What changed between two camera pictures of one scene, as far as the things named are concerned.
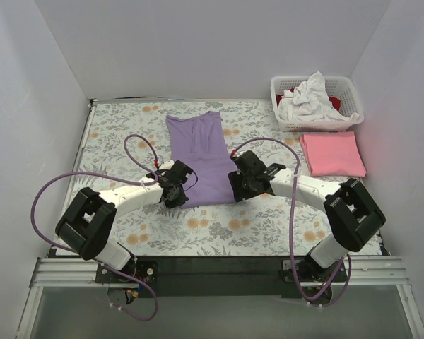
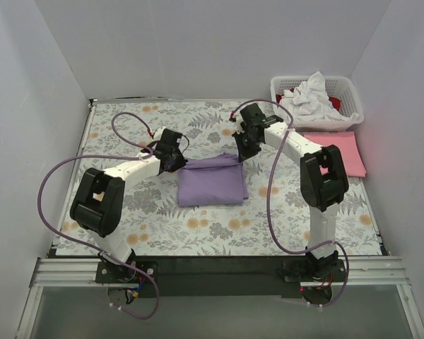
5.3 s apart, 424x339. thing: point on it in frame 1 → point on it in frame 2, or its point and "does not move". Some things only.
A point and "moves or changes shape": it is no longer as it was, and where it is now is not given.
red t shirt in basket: (335, 102) does not move
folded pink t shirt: (333, 154) does not move
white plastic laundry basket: (340, 87) does not move
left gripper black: (177, 200) → (174, 162)
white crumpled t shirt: (309, 101) does not move
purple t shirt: (199, 143) moves or changes shape
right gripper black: (235, 187) → (246, 147)
